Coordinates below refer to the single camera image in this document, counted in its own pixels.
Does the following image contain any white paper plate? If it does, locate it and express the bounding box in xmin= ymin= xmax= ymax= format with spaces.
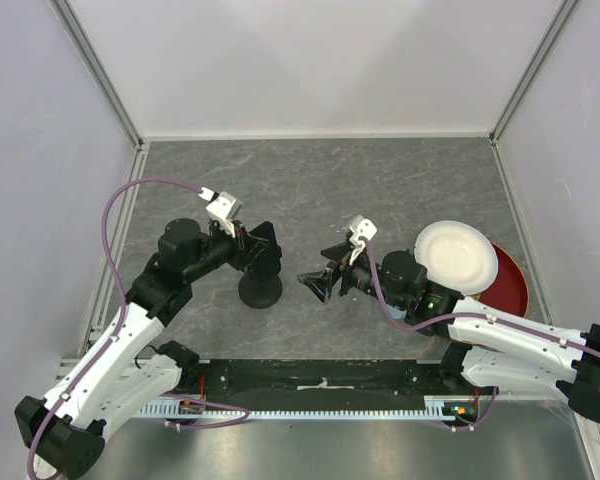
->
xmin=414 ymin=220 xmax=499 ymax=295

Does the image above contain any black phone stand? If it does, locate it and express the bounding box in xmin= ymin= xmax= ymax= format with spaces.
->
xmin=238 ymin=273 xmax=283 ymax=309

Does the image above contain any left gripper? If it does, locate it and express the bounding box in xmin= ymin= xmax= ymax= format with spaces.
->
xmin=184 ymin=218 xmax=269 ymax=282

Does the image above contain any aluminium frame post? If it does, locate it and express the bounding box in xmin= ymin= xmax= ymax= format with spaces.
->
xmin=489 ymin=0 xmax=580 ymax=146
xmin=50 ymin=0 xmax=144 ymax=149

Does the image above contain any red round tray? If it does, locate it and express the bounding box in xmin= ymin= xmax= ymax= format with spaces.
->
xmin=429 ymin=243 xmax=530 ymax=346

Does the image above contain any right aluminium frame post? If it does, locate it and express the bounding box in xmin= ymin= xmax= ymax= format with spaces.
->
xmin=489 ymin=0 xmax=580 ymax=146

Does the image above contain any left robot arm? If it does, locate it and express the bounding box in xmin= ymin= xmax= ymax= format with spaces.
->
xmin=15 ymin=218 xmax=282 ymax=479

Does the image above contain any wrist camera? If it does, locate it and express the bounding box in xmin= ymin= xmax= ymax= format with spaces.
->
xmin=346 ymin=215 xmax=377 ymax=266
xmin=198 ymin=187 xmax=243 ymax=238

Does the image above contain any slotted cable duct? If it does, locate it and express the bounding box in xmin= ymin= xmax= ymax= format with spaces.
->
xmin=133 ymin=396 xmax=478 ymax=422

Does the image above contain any black smartphone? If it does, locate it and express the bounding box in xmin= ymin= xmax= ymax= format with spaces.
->
xmin=251 ymin=221 xmax=281 ymax=284

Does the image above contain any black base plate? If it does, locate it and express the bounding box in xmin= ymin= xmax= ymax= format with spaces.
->
xmin=175 ymin=359 xmax=493 ymax=410

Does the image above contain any light blue mug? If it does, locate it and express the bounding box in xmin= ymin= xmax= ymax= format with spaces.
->
xmin=387 ymin=305 xmax=406 ymax=321

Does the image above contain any left aluminium frame post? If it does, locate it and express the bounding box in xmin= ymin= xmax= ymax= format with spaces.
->
xmin=50 ymin=0 xmax=144 ymax=149

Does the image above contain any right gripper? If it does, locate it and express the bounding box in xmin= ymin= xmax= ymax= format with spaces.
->
xmin=297 ymin=240 xmax=406 ymax=311

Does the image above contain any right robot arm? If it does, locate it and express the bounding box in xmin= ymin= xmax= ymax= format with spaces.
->
xmin=297 ymin=242 xmax=600 ymax=424

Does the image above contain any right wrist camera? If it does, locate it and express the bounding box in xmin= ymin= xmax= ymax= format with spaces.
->
xmin=346 ymin=215 xmax=377 ymax=266

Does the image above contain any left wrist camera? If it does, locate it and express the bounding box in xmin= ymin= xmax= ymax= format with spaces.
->
xmin=198 ymin=187 xmax=243 ymax=238

